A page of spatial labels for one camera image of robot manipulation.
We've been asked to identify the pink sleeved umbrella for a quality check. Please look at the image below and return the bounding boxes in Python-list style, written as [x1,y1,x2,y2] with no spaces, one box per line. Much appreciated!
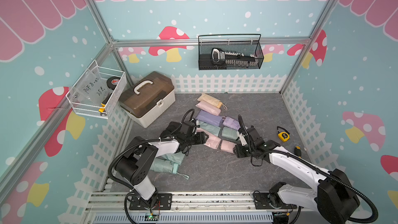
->
[220,140,236,154]
[196,101,221,116]

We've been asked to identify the mint green sleeve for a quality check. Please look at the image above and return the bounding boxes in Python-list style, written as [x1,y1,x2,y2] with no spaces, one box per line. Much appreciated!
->
[198,121,221,136]
[161,152,185,166]

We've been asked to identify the pink sleeved umbrella front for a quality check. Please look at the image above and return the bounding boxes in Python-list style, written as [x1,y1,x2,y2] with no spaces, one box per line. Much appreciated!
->
[220,140,236,154]

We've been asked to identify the black tape roll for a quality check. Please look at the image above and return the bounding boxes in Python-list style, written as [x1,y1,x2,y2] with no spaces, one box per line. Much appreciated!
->
[106,76,121,91]

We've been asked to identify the yellow handled screwdriver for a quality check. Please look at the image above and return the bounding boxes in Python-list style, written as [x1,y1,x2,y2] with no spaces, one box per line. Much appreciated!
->
[294,146,302,158]

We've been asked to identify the black wire wall basket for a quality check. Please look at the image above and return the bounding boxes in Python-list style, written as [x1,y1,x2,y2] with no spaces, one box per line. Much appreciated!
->
[198,34,264,71]

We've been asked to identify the socket set in basket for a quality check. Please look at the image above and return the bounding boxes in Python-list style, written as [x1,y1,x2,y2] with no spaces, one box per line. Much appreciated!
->
[211,48,259,68]

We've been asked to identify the beige sleeved umbrella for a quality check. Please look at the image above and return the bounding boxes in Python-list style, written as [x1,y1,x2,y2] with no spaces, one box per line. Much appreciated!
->
[198,93,228,110]

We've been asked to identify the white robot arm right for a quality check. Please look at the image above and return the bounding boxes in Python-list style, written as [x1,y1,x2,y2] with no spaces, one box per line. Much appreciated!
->
[234,115,379,224]

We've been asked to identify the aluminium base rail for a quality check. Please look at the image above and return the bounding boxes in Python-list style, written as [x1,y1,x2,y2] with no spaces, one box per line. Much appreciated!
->
[81,191,326,224]

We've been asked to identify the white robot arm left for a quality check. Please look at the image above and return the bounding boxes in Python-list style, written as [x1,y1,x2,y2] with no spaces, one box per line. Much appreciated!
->
[107,109,209,209]

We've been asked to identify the lilac sleeved umbrella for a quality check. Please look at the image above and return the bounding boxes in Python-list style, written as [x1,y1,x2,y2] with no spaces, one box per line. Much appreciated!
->
[222,117,240,131]

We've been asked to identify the pink sleeve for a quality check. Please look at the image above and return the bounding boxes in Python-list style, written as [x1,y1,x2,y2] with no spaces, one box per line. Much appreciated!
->
[197,128,221,150]

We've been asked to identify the brown lidded white toolbox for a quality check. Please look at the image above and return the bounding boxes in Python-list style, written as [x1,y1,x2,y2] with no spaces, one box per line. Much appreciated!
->
[119,72,175,128]

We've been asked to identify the lilac sleeve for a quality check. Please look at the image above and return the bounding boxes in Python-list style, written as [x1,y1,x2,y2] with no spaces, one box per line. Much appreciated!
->
[196,110,224,127]

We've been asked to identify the clear acrylic wall bin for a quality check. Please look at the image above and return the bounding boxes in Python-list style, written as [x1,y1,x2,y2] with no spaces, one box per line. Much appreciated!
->
[66,61,127,119]

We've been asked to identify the mint green sleeved umbrella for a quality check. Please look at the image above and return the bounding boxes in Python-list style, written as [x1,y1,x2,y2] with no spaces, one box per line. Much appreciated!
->
[221,127,239,141]

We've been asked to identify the yellow black tool in bin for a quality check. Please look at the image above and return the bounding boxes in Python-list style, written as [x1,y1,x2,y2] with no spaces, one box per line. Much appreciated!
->
[98,93,112,114]

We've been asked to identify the yellow tape measure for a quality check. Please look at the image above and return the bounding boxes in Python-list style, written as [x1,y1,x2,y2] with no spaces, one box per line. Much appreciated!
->
[277,126,290,142]

